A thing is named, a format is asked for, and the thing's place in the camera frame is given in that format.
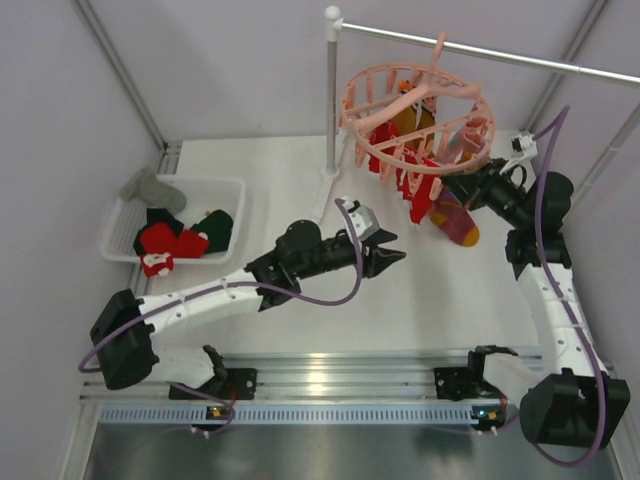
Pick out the white plastic basket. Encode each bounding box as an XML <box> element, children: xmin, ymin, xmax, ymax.
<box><xmin>100</xmin><ymin>174</ymin><xmax>248</xmax><ymax>265</ymax></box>

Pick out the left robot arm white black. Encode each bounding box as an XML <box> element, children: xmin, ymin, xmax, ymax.
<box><xmin>90</xmin><ymin>220</ymin><xmax>406</xmax><ymax>397</ymax></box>

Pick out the mustard hanging sock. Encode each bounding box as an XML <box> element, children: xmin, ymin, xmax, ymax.
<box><xmin>392</xmin><ymin>97</ymin><xmax>437</xmax><ymax>135</ymax></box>

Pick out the purple cable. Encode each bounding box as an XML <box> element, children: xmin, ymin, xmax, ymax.
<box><xmin>479</xmin><ymin>104</ymin><xmax>609</xmax><ymax>469</ymax></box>
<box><xmin>78</xmin><ymin>197</ymin><xmax>364</xmax><ymax>437</ymax></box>

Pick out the pink round clip hanger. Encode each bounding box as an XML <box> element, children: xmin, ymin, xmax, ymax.
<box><xmin>339</xmin><ymin>32</ymin><xmax>496</xmax><ymax>198</ymax></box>

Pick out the left black mount plate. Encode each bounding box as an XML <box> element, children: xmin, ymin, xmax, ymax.
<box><xmin>191</xmin><ymin>368</ymin><xmax>258</xmax><ymax>400</ymax></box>

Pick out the silver clothes rack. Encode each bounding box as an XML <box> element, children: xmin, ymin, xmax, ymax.
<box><xmin>309</xmin><ymin>5</ymin><xmax>640</xmax><ymax>236</ymax></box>

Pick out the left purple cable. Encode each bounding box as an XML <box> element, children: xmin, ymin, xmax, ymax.
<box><xmin>78</xmin><ymin>197</ymin><xmax>364</xmax><ymax>437</ymax></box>

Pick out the dark green sock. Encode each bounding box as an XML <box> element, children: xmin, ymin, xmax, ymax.
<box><xmin>190</xmin><ymin>209</ymin><xmax>234</xmax><ymax>254</ymax></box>

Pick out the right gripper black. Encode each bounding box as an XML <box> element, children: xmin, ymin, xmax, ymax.
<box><xmin>440</xmin><ymin>158</ymin><xmax>532</xmax><ymax>229</ymax></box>

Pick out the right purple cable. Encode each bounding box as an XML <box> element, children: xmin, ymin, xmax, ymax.
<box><xmin>479</xmin><ymin>104</ymin><xmax>609</xmax><ymax>469</ymax></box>

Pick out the pink striped yellow-toe sock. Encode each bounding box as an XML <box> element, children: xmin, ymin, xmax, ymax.
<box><xmin>429</xmin><ymin>127</ymin><xmax>480</xmax><ymax>248</ymax></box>

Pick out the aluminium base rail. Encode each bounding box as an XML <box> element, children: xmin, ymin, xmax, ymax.
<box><xmin>80</xmin><ymin>350</ymin><xmax>518</xmax><ymax>433</ymax></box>

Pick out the red hanging sock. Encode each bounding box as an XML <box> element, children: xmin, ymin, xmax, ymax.
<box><xmin>367</xmin><ymin>122</ymin><xmax>404</xmax><ymax>174</ymax></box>
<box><xmin>396</xmin><ymin>147</ymin><xmax>438</xmax><ymax>225</ymax></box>

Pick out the red santa sock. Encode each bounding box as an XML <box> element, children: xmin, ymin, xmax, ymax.
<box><xmin>134</xmin><ymin>223</ymin><xmax>210</xmax><ymax>278</ymax></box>

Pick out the right black mount plate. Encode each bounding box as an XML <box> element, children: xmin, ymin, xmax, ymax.
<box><xmin>433</xmin><ymin>367</ymin><xmax>480</xmax><ymax>401</ymax></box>

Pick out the black mount plate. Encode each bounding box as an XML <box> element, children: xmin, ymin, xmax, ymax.
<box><xmin>191</xmin><ymin>368</ymin><xmax>258</xmax><ymax>400</ymax></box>
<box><xmin>433</xmin><ymin>367</ymin><xmax>480</xmax><ymax>401</ymax></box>

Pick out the black sock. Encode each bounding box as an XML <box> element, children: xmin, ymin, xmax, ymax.
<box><xmin>146</xmin><ymin>208</ymin><xmax>184</xmax><ymax>237</ymax></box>

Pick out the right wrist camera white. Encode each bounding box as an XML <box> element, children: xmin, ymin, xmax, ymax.
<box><xmin>510</xmin><ymin>131</ymin><xmax>538</xmax><ymax>164</ymax></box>

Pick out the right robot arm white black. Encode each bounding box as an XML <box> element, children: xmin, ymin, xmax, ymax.
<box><xmin>443</xmin><ymin>159</ymin><xmax>631</xmax><ymax>449</ymax></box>

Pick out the grey sock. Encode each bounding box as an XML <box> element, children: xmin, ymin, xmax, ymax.
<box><xmin>119</xmin><ymin>167</ymin><xmax>187</xmax><ymax>214</ymax></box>

